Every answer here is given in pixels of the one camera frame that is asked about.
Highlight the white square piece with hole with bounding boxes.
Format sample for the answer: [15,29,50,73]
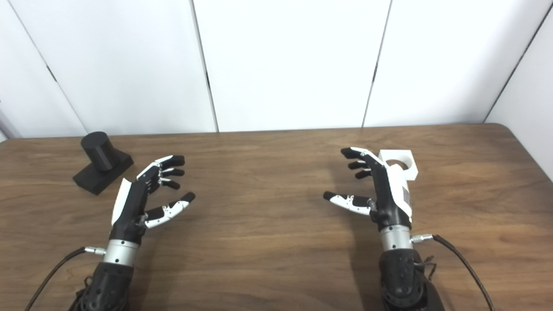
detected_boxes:
[378,149,419,181]

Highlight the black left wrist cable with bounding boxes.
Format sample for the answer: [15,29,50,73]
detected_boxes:
[24,245,107,311]

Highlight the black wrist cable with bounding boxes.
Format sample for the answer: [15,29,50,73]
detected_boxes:
[24,245,107,311]
[411,233,496,311]

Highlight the white and black right hand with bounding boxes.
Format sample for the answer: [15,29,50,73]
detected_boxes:
[323,147,413,234]

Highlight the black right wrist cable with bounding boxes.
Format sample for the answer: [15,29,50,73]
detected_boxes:
[411,233,496,311]

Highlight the black peg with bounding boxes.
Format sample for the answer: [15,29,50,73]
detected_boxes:
[72,131,134,196]

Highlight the white and black left hand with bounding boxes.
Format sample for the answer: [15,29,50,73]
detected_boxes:
[109,155,196,246]

